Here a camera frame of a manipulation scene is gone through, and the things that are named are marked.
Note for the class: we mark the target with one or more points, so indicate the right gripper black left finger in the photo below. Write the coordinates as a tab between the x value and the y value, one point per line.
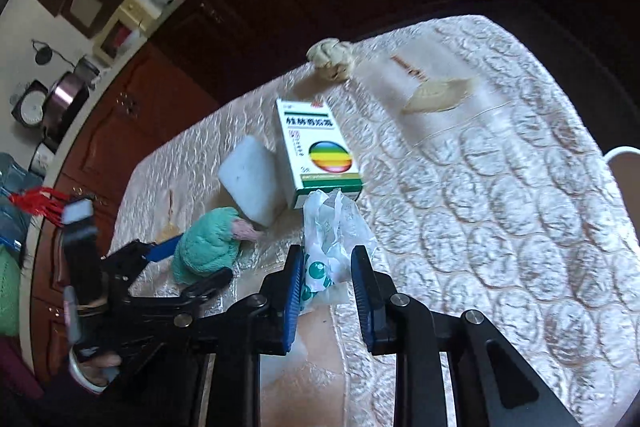
263	323

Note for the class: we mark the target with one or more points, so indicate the white plastic bag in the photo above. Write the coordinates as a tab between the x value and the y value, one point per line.
333	227

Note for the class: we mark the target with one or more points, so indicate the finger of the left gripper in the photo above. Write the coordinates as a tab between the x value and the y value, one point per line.
156	252
204	290

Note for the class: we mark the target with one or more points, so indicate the pink quilted table cloth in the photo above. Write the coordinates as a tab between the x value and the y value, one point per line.
503	204

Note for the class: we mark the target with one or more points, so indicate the cream spice rack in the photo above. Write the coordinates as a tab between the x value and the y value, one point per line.
132	19

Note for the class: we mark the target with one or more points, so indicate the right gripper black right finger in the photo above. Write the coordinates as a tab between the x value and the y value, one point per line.
439	355

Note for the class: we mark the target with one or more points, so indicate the white green medicine box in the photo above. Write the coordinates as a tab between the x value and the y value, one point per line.
312	153

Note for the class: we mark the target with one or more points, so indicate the dark wooden kitchen cabinets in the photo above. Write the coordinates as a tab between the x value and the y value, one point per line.
209	52

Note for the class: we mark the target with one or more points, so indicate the crumpled beige paper ball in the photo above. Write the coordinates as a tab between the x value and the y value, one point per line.
333	59

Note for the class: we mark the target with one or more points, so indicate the teal green cloth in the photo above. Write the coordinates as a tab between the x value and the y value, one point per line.
212	243

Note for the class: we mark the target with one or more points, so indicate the steel cooking pot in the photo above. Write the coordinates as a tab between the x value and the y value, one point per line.
62	105

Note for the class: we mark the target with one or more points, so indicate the person's left hand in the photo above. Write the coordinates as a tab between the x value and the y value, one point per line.
95	374

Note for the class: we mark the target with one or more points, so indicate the white round trash bucket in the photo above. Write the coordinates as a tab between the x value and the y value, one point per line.
623	161

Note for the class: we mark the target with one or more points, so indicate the white foam sponge block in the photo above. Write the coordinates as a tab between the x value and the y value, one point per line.
250	175

